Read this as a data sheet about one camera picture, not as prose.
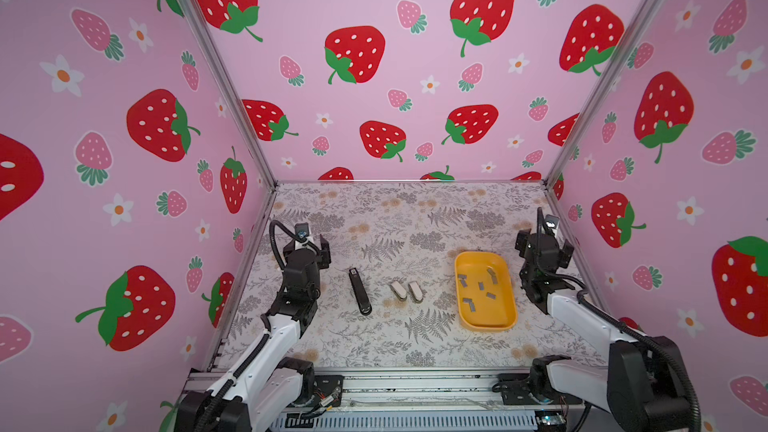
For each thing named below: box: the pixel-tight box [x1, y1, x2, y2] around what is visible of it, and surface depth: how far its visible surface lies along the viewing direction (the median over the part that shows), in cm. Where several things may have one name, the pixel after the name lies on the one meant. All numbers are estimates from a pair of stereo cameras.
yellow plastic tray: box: [454, 251, 517, 331], surface depth 93 cm
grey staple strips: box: [458, 266, 498, 313], surface depth 95 cm
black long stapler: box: [348, 267, 372, 316], surface depth 92 cm
